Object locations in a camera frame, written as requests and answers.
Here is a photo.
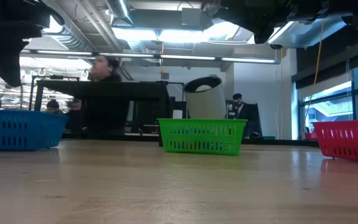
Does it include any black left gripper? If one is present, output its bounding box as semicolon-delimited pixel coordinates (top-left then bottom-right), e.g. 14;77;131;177
0;0;65;88

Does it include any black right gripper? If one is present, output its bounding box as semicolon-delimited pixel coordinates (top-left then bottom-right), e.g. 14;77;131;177
219;0;291;44

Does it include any long ceiling light bar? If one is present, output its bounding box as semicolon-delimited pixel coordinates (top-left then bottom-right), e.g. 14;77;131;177
20;46;281;65

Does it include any person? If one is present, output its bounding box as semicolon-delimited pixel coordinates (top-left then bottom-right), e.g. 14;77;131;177
83;55;131;140
44;98;62;114
64;98;85;131
231;92;256;139

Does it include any blue plastic basket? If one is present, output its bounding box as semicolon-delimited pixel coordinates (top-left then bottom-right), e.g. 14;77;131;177
0;108;69;152

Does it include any white cylinder with black rim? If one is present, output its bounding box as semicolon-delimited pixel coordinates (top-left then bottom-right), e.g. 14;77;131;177
183;76;227;120

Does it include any green plastic basket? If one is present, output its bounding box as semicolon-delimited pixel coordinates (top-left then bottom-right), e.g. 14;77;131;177
157;118;248;156

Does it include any black mesh metal shelf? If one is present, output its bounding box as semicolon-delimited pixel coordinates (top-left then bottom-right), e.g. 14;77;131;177
29;75;173;147

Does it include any red plastic basket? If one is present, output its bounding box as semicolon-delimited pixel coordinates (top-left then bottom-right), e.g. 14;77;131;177
311;119;358;165

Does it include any yellow hanging cord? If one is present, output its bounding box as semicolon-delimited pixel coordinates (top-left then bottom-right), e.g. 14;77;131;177
313;18;326;86

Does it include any round silver ceiling duct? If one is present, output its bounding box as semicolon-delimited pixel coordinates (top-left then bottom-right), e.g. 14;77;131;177
51;0;136;82

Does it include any black aluminium table frame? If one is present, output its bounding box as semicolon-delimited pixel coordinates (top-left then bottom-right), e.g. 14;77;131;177
60;133;323;149

